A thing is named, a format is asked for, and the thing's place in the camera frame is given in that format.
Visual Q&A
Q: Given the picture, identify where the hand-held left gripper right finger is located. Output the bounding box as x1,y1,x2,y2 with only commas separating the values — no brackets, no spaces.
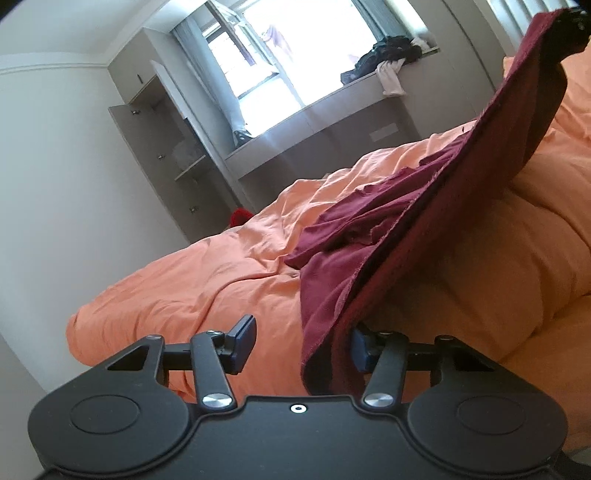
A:
350,325,496,411

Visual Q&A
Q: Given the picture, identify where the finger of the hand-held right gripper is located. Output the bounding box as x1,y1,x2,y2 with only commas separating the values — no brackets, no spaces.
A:
554,6,591,64

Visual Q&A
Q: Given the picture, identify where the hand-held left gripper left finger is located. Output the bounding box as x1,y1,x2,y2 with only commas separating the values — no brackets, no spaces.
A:
106,315,257,411

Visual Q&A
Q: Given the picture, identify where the maroon long-sleeved top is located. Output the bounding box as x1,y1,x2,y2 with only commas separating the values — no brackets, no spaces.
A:
284,9,574,398

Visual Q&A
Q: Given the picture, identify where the pile of dark clothes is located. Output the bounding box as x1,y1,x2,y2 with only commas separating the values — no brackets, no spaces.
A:
340,35,423,86

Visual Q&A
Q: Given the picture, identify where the orange duvet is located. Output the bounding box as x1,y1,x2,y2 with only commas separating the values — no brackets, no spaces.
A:
66,52,591,403

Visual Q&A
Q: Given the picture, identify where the tall grey closed wardrobe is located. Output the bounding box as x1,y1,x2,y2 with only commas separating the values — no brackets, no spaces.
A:
436,0,511,127

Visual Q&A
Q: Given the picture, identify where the white hanging garment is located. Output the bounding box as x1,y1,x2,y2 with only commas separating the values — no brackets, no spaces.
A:
375,59,408,98

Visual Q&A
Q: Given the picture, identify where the orange bed sheet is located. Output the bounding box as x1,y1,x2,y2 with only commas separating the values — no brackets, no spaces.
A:
501,295,591,444

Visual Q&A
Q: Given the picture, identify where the grey wardrobe door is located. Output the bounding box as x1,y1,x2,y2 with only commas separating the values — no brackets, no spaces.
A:
150,60,242,209
108,102,194,245

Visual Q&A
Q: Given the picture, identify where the white bag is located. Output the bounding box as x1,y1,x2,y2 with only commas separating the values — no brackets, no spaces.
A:
172,137,205,168

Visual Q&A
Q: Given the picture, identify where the blue-grey curtain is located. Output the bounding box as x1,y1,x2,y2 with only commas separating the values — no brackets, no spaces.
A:
352,0,394,43

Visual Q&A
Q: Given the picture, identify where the grey window bench cabinet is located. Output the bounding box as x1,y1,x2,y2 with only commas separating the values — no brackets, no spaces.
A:
223,45,462,210

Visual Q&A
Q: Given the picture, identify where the grey open wardrobe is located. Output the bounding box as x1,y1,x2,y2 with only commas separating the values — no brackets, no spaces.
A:
107,27,243,245

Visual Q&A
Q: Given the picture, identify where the sheer pale blue curtain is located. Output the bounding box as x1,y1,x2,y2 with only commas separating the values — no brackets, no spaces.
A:
172,17,254,139

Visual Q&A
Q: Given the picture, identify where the window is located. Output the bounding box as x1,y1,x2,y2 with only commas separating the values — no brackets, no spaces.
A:
198,0,398,104

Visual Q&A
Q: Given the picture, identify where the open window sash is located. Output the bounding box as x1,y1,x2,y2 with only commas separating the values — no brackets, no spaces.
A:
202,0,283,100

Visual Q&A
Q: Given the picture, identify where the pink hanging garment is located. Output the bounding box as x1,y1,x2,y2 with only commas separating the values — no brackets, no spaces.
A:
264,25,295,62

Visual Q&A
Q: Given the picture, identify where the white wall socket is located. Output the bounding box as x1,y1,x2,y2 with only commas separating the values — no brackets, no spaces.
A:
370,123,401,142

